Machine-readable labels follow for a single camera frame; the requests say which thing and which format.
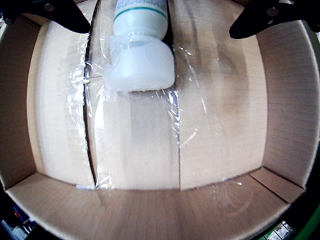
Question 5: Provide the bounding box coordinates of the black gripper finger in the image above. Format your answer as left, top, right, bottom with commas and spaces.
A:
0, 0, 91, 35
228, 0, 320, 40

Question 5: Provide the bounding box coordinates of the white bottle teal label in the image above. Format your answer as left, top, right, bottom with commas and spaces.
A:
103, 0, 176, 94

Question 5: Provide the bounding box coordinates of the shallow cardboard tray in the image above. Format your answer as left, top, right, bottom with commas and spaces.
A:
0, 0, 320, 240

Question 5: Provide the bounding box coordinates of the green metal shelf unit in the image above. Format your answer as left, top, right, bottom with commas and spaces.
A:
262, 204, 320, 240

